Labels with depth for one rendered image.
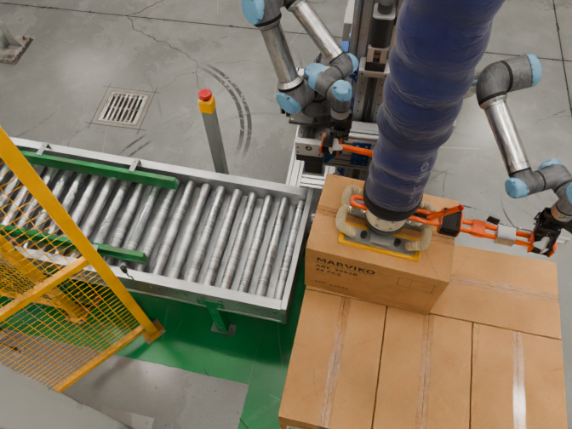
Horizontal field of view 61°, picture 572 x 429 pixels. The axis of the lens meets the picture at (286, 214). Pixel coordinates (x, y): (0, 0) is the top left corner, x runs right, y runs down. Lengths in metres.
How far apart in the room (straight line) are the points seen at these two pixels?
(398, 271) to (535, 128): 2.27
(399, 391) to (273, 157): 1.89
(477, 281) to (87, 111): 3.03
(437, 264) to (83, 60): 3.41
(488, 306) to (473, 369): 0.32
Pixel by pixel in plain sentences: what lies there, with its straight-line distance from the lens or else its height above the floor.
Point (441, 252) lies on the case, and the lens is 2.14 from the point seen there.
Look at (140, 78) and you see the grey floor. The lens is 4.24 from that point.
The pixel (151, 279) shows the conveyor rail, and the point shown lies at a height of 0.60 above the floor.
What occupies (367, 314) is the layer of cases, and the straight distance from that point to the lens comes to 2.40.
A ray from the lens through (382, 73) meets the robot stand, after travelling 2.28.
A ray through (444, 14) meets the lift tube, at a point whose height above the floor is 2.07.
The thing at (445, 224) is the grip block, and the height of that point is 1.09.
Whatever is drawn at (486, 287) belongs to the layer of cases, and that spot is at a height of 0.54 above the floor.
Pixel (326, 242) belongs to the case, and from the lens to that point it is 2.08.
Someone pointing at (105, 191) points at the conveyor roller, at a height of 0.55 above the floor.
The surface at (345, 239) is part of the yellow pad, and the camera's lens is 2.07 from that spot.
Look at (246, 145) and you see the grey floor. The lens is 3.60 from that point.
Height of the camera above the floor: 2.78
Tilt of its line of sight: 59 degrees down
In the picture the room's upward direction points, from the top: 2 degrees counter-clockwise
